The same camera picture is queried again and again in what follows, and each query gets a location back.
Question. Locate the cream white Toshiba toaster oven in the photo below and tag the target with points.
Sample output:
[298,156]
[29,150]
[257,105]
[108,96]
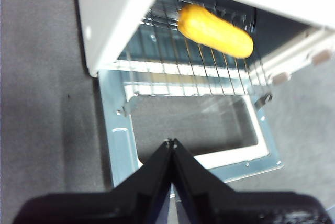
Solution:
[112,20]

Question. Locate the beige oven control knob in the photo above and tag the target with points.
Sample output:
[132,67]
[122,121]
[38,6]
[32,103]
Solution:
[281,78]
[322,57]

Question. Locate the yellow corn cob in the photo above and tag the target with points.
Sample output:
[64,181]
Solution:
[214,33]

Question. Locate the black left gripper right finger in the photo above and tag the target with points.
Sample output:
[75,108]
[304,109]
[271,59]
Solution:
[222,205]

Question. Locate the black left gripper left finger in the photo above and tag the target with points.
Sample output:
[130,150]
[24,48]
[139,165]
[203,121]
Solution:
[125,203]

